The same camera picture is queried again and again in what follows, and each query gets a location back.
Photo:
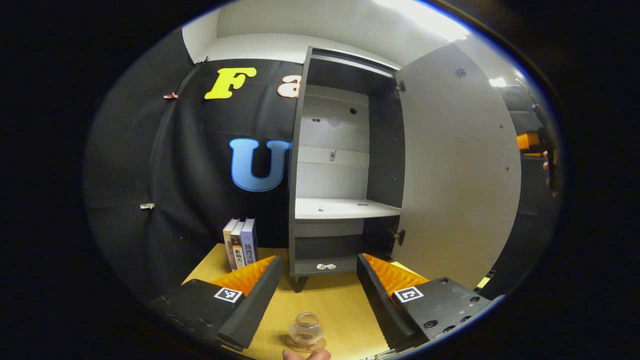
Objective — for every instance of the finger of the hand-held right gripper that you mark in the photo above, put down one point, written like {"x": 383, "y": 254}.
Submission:
{"x": 527, "y": 141}

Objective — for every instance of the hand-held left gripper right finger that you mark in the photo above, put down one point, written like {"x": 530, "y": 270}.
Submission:
{"x": 382, "y": 310}

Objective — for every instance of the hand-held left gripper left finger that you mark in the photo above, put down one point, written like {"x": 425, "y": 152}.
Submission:
{"x": 255, "y": 307}

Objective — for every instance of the clear plastic bottle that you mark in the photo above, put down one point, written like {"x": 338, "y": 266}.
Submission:
{"x": 306, "y": 327}

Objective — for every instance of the beige cabinet door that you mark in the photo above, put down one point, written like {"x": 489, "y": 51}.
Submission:
{"x": 460, "y": 165}

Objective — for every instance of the metal door hinge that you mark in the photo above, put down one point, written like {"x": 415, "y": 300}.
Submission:
{"x": 398, "y": 235}
{"x": 398, "y": 86}

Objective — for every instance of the dark grey cabinet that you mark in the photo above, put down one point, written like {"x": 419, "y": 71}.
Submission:
{"x": 385, "y": 150}

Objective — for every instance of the dark spine book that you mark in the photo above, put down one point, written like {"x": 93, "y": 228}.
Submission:
{"x": 237, "y": 250}

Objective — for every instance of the small ceiling light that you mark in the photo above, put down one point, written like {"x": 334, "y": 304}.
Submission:
{"x": 498, "y": 82}

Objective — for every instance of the white book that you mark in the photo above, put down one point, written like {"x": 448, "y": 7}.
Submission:
{"x": 230, "y": 245}

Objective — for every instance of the white cloth clip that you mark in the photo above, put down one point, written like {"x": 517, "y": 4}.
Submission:
{"x": 147, "y": 205}

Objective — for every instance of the black backdrop cloth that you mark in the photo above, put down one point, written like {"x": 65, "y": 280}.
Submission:
{"x": 190, "y": 165}

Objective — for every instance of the long ceiling light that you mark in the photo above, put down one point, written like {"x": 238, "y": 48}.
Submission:
{"x": 430, "y": 17}

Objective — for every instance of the red cloth clip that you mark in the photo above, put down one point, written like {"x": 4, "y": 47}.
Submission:
{"x": 170, "y": 95}

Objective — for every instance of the black cloth clip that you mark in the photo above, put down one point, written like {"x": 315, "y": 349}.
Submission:
{"x": 202, "y": 60}

